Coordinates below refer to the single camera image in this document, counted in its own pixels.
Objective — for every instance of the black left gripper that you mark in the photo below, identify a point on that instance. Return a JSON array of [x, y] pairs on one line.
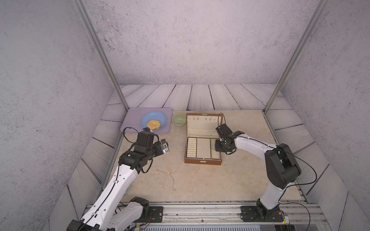
[[158, 145]]

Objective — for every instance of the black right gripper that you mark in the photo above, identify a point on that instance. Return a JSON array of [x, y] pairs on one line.
[[217, 148]]

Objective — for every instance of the brown wooden jewelry box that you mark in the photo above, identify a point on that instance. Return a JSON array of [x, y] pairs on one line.
[[201, 138]]

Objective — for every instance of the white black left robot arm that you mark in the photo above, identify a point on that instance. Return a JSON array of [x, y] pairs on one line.
[[103, 216]]

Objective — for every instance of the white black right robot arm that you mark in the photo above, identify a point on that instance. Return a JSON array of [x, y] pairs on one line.
[[281, 166]]

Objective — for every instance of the yellow bread pastry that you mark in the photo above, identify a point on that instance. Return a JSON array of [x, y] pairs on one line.
[[154, 124]]

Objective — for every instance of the lavender rectangular tray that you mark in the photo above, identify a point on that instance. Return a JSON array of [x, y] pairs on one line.
[[133, 118]]

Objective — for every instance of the blue plate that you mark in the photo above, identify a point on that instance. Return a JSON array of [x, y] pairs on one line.
[[154, 115]]

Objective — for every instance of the green ceramic bowl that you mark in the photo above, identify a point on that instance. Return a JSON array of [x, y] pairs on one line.
[[179, 119]]

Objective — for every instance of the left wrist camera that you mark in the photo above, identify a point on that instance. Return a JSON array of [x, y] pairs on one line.
[[164, 146]]

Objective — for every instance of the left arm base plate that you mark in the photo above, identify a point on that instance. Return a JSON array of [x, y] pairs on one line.
[[151, 214]]

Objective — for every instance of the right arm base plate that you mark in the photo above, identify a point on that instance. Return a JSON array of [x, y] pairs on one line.
[[261, 214]]

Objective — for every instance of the aluminium mounting rail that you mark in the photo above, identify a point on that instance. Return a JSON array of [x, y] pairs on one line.
[[226, 216]]

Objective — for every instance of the left metal frame post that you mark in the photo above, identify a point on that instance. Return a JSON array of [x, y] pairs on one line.
[[99, 49]]

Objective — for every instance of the metal frame post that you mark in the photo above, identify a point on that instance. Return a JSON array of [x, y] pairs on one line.
[[320, 9], [99, 49]]

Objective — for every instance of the right metal frame post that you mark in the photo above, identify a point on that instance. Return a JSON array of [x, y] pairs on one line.
[[320, 9]]

